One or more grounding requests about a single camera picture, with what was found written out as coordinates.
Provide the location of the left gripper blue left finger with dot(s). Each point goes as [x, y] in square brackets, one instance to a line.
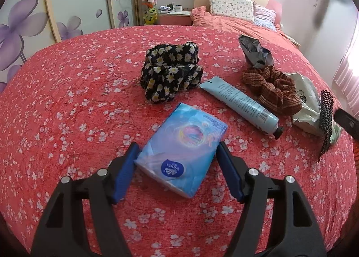
[61, 230]

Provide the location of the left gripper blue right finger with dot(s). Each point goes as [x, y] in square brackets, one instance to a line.
[294, 230]

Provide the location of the blue tissue pack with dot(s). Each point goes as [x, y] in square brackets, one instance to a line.
[180, 153]

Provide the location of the pink window curtain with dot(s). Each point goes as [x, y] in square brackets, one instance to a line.
[346, 77]

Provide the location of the brown plaid scrunchie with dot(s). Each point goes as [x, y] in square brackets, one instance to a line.
[274, 90]

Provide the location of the light blue cream tube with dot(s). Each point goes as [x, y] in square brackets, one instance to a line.
[244, 105]

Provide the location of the grey foil snack wrapper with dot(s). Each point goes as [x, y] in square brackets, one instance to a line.
[256, 55]

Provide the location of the red floral bedspread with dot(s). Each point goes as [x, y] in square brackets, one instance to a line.
[78, 104]

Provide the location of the pink striped pillow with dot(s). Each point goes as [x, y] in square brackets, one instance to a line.
[264, 17]

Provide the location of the white floral pillow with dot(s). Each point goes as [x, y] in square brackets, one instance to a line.
[241, 9]

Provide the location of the salmon pink duvet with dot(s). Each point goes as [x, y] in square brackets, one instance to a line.
[202, 18]

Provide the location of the black daisy scrunchie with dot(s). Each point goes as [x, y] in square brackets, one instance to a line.
[169, 69]

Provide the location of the pink bedside table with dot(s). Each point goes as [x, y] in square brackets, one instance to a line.
[175, 18]

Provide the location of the white mug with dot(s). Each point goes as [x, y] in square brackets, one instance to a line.
[178, 8]

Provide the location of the floral sliding wardrobe door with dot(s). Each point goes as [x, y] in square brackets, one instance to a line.
[28, 26]

